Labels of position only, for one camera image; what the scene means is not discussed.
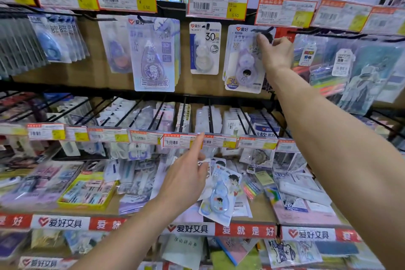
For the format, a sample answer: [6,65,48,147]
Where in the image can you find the yellow sticky note packet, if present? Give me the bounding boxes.
[254,170,275,186]

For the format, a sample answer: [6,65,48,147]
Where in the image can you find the green paper pack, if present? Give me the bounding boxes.
[210,247,263,270]

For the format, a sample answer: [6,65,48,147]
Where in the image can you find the person's right forearm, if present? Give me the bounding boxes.
[269,69,405,270]

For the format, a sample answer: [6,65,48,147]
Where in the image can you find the row of colourful highlighter packets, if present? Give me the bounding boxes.
[292,34,352,96]

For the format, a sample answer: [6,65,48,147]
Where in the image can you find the small white blue device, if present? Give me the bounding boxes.
[0,176,21,188]

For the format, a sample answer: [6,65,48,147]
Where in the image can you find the pink sticky note pack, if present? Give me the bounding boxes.
[272,194,342,225]

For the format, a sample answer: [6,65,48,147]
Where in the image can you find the cartoon sticker pack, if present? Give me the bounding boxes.
[264,238,323,269]

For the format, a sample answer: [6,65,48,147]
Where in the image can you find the bunch of blue correction tapes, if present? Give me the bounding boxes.
[28,13,91,64]

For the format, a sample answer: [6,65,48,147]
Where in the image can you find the pale exercise book pack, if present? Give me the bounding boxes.
[162,234,205,270]

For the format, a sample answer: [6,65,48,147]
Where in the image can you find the lilac flat packet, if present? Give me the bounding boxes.
[119,194,149,215]

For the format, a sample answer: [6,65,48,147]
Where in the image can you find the red shelf label strip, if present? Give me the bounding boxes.
[0,213,363,243]

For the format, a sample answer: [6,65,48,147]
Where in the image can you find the yellow eraser display box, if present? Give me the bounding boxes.
[57,171,119,211]

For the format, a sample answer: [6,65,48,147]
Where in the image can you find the dark purple packet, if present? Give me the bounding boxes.
[0,232,27,259]

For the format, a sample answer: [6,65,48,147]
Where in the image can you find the white 30m tape pack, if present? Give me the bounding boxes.
[189,21,222,76]

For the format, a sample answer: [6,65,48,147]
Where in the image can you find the lilac cartoon pack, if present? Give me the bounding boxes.
[223,24,276,94]

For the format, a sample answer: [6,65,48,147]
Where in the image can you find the pale lilac sheet pack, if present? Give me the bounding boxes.
[170,203,204,224]

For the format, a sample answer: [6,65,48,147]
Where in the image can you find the row of teal figure packets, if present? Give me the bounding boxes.
[337,42,405,115]

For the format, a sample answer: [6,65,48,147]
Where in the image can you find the pink eraser display box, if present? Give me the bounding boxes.
[0,161,84,209]

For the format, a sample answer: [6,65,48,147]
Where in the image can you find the rows of grey white packets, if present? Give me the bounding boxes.
[47,95,285,139]

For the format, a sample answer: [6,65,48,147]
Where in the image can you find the person's right hand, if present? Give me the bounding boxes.
[256,33,295,78]

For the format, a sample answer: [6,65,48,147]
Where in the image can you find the pink blue notebook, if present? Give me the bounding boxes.
[216,237,259,267]

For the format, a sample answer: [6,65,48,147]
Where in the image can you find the person's left hand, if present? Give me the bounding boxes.
[158,132,210,214]

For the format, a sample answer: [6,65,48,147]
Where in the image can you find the small white blue box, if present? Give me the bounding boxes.
[103,159,121,182]

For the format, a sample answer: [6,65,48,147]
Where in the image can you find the clear ruler packet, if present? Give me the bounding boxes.
[273,168,309,213]

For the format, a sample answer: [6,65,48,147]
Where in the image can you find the blue scissors packets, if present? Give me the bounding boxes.
[44,92,70,102]

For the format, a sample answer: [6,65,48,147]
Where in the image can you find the small rainbow marker packet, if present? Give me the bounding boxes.
[240,176,262,201]

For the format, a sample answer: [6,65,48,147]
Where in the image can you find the person's left forearm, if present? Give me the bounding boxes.
[69,197,178,270]

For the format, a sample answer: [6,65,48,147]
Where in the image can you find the blue cartoon tape pack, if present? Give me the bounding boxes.
[199,165,243,227]

